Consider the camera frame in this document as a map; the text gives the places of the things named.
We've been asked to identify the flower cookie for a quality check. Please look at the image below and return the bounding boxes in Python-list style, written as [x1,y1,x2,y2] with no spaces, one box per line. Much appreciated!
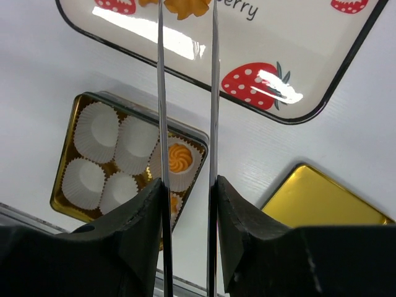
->
[164,0,211,20]
[170,195,182,218]

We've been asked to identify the gold tin lid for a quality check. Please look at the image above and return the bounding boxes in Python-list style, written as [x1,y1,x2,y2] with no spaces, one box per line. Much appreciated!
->
[262,164,395,228]

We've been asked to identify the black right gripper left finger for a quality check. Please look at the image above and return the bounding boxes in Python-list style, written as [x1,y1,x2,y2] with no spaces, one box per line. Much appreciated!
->
[1,179,162,296]

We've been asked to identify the round cookie left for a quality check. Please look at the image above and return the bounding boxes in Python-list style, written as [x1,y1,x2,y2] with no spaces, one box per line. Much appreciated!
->
[138,0,158,7]

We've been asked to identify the metal tongs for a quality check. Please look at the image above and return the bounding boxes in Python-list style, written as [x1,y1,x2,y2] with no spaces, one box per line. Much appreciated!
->
[157,1,220,296]

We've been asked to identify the swirl cookie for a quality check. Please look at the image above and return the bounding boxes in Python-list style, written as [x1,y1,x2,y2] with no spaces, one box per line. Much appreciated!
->
[169,144,193,173]

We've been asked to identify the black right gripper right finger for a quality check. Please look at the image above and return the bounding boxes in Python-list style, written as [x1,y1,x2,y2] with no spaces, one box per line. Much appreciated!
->
[217,176,395,296]

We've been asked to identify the square cookie tin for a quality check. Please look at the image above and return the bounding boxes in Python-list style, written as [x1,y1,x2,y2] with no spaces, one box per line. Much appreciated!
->
[50,92,209,225]

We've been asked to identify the white paper cup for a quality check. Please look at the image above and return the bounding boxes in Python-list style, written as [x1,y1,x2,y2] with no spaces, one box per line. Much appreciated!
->
[74,102,119,163]
[148,136,205,192]
[170,192,183,230]
[114,116,159,175]
[61,158,105,210]
[99,172,138,215]

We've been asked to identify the strawberry print tray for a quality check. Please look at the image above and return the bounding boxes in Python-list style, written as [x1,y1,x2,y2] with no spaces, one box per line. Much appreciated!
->
[56,1,386,124]

